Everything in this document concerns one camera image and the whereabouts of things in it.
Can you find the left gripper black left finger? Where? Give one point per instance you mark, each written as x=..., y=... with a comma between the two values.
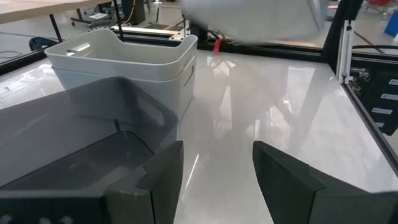
x=155, y=193

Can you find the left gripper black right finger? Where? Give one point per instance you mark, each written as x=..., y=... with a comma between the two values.
x=286, y=193

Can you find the smoky grey translucent basket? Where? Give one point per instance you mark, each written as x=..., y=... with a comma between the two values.
x=77, y=124

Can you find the clear frosted plastic basket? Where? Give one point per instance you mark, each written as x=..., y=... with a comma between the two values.
x=248, y=18

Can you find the black box with white labels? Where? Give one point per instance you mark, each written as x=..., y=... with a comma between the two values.
x=373, y=93

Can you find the light wooden plank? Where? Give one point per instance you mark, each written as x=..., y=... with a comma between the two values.
x=292, y=43

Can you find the silver aluminium profile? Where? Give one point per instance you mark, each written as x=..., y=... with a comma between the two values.
x=345, y=53

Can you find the black column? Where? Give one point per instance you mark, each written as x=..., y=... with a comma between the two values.
x=133, y=11

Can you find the dark blue object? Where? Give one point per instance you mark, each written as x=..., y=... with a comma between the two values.
x=42, y=43

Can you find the blue bin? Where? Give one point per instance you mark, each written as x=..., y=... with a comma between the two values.
x=392, y=23

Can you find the red cart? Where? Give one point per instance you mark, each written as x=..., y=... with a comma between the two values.
x=382, y=3

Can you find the black frame post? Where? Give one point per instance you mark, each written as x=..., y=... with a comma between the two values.
x=331, y=37

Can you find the white metal bracket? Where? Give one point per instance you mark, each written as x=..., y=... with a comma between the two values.
x=180, y=31

